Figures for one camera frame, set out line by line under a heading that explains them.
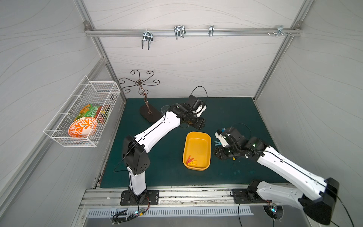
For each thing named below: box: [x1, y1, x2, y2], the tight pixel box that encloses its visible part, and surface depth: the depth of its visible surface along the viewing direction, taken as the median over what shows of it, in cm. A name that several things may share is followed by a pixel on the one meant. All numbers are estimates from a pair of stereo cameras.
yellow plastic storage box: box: [182, 130, 212, 172], surface depth 91 cm
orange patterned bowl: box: [68, 116, 98, 139], surface depth 64 cm
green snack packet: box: [73, 103, 104, 122], surface depth 68 cm
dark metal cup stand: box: [118, 69, 163, 124], surface depth 90 cm
